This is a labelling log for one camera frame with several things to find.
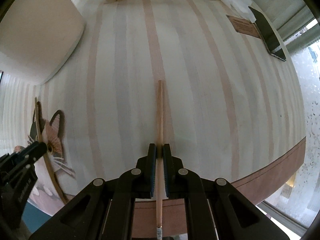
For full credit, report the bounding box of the wooden chopstick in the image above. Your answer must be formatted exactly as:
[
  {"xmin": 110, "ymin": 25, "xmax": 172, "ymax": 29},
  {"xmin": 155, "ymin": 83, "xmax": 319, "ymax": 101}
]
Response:
[
  {"xmin": 34, "ymin": 97, "xmax": 68, "ymax": 205},
  {"xmin": 156, "ymin": 80, "xmax": 163, "ymax": 239}
]

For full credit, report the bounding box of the striped cat table mat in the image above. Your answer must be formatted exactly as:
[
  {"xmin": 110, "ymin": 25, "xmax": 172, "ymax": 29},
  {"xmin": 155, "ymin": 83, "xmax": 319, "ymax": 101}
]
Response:
[{"xmin": 0, "ymin": 0, "xmax": 307, "ymax": 238}]

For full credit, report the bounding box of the white utensil holder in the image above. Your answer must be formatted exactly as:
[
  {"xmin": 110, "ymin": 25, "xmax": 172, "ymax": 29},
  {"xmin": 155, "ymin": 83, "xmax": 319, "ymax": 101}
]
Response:
[{"xmin": 1, "ymin": 0, "xmax": 85, "ymax": 85}]

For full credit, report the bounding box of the brown card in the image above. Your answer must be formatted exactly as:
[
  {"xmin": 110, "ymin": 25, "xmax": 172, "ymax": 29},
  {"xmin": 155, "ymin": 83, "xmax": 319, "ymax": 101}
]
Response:
[{"xmin": 226, "ymin": 15, "xmax": 261, "ymax": 38}]

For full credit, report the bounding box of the black smartphone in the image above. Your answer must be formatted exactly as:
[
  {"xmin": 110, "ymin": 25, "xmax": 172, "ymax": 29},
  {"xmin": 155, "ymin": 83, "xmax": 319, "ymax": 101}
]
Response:
[{"xmin": 248, "ymin": 7, "xmax": 286, "ymax": 62}]

